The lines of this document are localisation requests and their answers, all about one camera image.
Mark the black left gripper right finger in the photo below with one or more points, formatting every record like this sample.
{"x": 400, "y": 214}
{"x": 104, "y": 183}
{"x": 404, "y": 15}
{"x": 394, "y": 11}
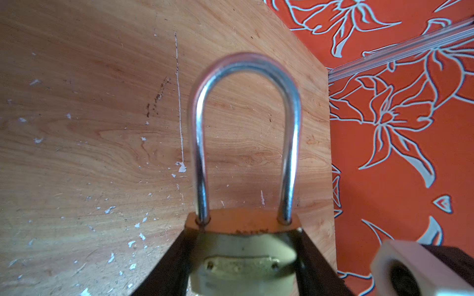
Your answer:
{"x": 314, "y": 275}

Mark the large brass padlock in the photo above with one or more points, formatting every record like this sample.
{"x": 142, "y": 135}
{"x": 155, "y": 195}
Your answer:
{"x": 244, "y": 251}

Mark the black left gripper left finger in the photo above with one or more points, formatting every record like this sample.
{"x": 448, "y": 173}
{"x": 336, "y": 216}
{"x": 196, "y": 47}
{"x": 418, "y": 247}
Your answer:
{"x": 171, "y": 275}

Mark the aluminium frame post right rear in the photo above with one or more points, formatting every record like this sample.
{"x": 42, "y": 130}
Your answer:
{"x": 439, "y": 32}

